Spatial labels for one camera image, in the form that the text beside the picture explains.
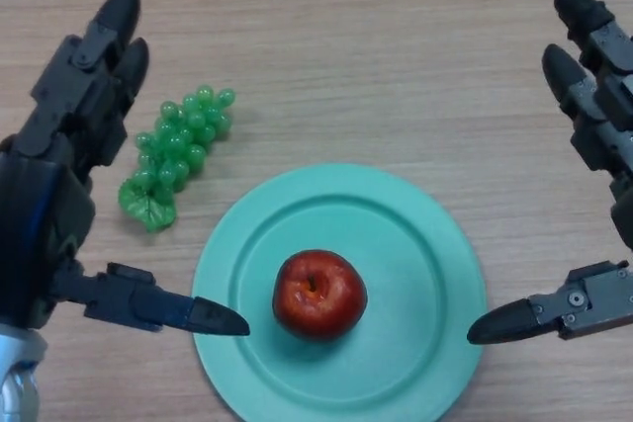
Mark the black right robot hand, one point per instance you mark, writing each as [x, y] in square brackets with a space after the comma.
[605, 125]

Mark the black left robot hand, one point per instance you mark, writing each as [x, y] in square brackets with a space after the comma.
[39, 199]

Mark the red apple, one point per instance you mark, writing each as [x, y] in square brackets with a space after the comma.
[319, 296]

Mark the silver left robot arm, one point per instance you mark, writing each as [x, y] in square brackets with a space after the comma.
[17, 377]

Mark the green round plate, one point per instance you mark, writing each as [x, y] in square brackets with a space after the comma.
[410, 264]

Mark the green plastic grape bunch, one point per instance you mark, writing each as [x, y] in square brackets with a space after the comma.
[175, 150]

